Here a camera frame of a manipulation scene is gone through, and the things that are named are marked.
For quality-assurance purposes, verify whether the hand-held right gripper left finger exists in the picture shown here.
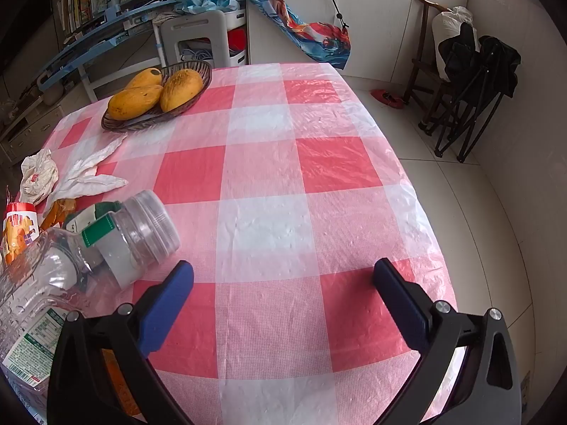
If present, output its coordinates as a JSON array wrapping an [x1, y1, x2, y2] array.
[[46, 260, 196, 425]]

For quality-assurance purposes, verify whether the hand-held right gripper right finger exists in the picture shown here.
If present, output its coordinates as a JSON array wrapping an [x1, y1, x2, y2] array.
[[371, 257, 523, 425]]

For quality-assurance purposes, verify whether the clear plastic jar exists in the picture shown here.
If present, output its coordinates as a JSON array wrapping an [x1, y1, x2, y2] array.
[[82, 189, 181, 290]]

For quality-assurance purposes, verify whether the clear plastic bottle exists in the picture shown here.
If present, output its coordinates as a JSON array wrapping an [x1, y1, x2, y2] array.
[[0, 227, 120, 399]]

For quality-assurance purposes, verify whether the white tissue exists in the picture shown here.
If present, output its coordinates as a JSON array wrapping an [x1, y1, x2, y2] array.
[[66, 135, 128, 179], [43, 174, 129, 217]]

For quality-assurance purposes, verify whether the red orange snack packet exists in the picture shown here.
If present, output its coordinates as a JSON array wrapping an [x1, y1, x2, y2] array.
[[2, 201, 37, 266]]

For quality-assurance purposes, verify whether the green plush with white label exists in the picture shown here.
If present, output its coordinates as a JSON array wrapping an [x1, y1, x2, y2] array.
[[63, 201, 122, 233]]

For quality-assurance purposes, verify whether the red white checked tablecloth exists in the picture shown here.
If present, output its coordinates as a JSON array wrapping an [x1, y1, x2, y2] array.
[[0, 63, 457, 425]]

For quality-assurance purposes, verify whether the flat white tissue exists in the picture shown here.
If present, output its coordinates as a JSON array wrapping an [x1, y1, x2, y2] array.
[[66, 135, 128, 179]]

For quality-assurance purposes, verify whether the crumpled white paper wrapper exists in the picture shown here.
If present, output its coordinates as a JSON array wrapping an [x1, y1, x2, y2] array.
[[21, 148, 60, 205]]

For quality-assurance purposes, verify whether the dark woven fruit basket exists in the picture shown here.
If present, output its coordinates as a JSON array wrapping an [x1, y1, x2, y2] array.
[[101, 59, 213, 132]]

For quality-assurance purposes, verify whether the large yellow mango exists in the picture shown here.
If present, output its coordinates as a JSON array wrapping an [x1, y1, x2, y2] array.
[[107, 85, 164, 121]]

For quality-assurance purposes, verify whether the red slipper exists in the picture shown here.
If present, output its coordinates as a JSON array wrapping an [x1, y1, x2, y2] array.
[[370, 89, 410, 111]]

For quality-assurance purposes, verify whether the brown-spotted yellow mango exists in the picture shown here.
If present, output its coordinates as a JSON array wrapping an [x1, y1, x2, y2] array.
[[159, 69, 204, 113]]

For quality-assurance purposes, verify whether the low white drawer cabinet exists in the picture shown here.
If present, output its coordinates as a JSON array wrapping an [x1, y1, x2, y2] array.
[[0, 93, 67, 160]]

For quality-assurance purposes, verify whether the smooth yellow mango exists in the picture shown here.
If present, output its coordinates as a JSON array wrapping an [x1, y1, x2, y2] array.
[[122, 67, 164, 91]]

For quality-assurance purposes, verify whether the dark wooden chair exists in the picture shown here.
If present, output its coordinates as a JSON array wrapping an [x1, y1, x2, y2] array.
[[402, 0, 457, 134]]

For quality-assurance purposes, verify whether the black folding chair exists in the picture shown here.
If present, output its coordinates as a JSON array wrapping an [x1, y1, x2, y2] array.
[[432, 35, 521, 163]]

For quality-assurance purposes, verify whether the blue shelf with books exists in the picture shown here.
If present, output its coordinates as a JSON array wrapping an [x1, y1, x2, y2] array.
[[38, 0, 178, 102]]

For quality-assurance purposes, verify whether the grey plastic stool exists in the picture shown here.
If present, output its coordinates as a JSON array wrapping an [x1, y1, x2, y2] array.
[[158, 9, 231, 69]]

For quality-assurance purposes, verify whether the white stuffed bag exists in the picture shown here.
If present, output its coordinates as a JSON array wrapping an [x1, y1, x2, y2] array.
[[432, 6, 474, 80]]

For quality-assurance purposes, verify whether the colourful printed cloth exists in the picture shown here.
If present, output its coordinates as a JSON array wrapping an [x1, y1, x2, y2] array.
[[233, 0, 352, 70]]

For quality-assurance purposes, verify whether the white storage cart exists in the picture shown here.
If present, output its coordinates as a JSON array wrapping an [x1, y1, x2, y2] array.
[[224, 9, 248, 65]]

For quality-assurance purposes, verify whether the row of books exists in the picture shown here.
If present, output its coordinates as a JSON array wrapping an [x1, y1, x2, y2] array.
[[55, 0, 96, 34]]

